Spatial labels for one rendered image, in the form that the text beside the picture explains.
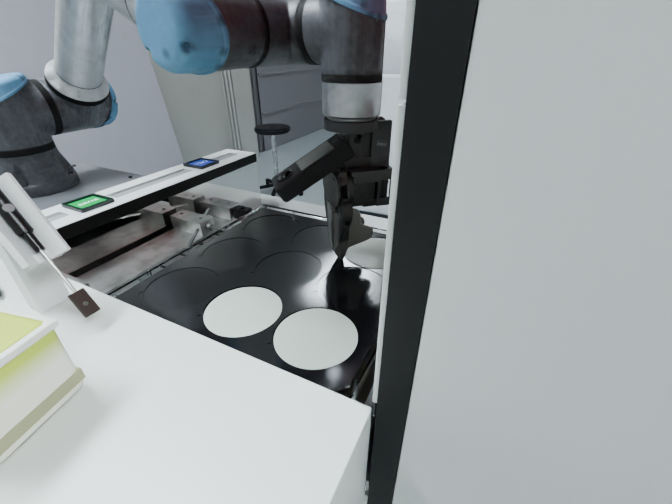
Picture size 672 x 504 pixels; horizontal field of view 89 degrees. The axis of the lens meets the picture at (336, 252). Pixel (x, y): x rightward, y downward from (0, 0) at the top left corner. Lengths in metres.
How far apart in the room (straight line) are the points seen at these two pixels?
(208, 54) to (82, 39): 0.53
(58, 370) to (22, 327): 0.04
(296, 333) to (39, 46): 2.77
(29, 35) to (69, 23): 2.13
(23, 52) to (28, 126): 2.00
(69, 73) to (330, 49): 0.65
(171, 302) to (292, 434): 0.30
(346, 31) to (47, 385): 0.41
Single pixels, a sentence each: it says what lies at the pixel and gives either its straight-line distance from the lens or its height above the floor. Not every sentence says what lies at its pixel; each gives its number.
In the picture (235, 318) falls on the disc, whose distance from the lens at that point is 0.46.
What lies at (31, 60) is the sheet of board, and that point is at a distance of 2.98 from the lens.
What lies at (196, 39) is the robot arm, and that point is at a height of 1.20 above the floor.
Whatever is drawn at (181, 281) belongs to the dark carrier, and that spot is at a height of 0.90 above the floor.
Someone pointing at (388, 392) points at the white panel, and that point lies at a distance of 0.25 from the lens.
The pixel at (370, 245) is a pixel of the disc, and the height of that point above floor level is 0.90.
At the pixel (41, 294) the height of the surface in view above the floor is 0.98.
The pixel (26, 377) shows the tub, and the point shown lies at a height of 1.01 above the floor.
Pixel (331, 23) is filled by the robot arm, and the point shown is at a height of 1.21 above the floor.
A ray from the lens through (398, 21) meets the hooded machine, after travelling 2.58.
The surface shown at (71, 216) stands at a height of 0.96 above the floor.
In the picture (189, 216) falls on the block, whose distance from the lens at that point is 0.73.
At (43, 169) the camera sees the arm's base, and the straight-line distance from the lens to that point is 1.00.
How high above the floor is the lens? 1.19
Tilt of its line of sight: 31 degrees down
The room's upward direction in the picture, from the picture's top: straight up
